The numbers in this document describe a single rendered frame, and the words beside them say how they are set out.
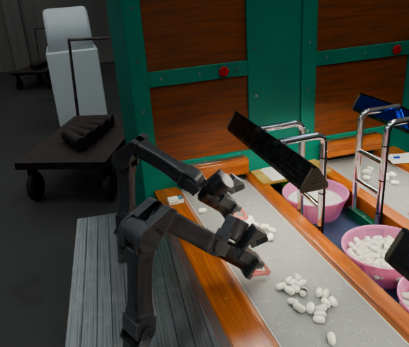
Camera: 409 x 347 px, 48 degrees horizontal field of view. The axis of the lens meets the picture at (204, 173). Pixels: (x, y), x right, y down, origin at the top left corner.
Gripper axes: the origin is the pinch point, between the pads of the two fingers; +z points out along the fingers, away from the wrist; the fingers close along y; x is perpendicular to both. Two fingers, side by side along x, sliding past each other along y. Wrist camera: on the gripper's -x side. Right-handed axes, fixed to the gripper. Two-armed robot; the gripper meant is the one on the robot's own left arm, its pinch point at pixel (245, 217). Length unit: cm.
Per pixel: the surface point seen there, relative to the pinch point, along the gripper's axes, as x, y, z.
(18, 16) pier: 64, 882, -109
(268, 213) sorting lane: -3.2, 11.9, 15.4
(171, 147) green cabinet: 0, 48, -19
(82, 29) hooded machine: -5, 417, -41
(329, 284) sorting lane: -2.4, -35.4, 14.3
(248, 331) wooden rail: 16, -47, -11
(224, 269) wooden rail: 13.5, -19.7, -8.2
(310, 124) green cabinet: -43, 47, 30
